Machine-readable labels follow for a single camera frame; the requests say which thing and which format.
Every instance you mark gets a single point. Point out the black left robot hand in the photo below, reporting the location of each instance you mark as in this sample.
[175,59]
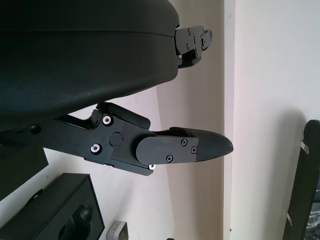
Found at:
[75,62]

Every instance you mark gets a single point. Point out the small silver depth camera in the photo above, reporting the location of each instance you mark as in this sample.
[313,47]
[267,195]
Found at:
[117,231]

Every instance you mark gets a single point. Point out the black box base with insert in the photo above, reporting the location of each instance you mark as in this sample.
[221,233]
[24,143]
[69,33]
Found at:
[50,210]

